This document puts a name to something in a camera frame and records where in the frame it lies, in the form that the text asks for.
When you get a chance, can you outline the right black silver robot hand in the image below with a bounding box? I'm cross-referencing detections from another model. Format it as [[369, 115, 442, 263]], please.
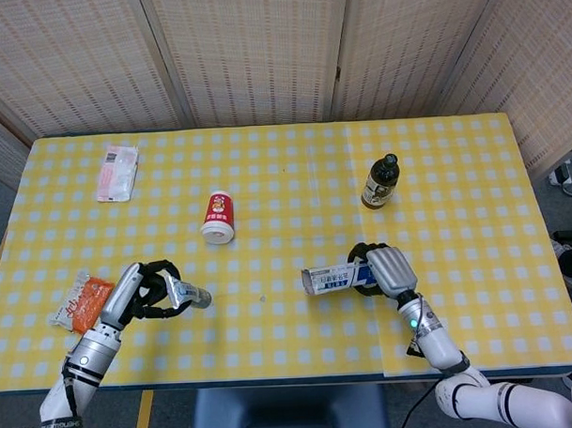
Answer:
[[347, 240, 420, 300]]

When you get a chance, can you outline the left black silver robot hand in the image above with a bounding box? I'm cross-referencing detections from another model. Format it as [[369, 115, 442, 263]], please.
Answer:
[[97, 257, 200, 330]]

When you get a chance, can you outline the blue white toothpaste box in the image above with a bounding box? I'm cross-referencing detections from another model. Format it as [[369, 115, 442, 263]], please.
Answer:
[[300, 260, 379, 297]]

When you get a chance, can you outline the blue and white toothpaste tube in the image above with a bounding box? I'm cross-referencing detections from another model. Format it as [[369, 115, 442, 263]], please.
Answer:
[[163, 268, 214, 311]]

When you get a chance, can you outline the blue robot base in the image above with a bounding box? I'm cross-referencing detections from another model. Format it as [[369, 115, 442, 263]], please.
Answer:
[[188, 381, 390, 428]]

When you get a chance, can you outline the orange snack packet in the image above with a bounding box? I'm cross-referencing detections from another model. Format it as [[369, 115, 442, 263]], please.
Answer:
[[45, 268, 118, 337]]

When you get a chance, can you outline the dark glass bottle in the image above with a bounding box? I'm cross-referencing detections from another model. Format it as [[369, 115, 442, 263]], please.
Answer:
[[359, 153, 400, 210]]

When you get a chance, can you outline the pink and white sachet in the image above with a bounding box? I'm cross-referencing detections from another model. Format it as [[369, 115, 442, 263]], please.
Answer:
[[95, 143, 142, 204]]

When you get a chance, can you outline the red and white canister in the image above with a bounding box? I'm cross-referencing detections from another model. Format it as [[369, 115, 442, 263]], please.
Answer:
[[199, 190, 236, 247]]

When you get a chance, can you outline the yellow white checked tablecloth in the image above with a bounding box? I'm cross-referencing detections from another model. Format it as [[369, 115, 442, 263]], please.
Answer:
[[0, 111, 572, 392]]

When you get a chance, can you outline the grey sneaker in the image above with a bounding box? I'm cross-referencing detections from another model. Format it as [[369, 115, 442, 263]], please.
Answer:
[[550, 230, 572, 289]]

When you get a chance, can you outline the white power strip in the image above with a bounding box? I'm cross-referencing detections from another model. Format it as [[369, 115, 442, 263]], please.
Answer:
[[548, 159, 572, 188]]

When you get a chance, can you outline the black cable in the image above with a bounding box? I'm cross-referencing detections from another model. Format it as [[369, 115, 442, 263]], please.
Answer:
[[393, 390, 439, 428]]

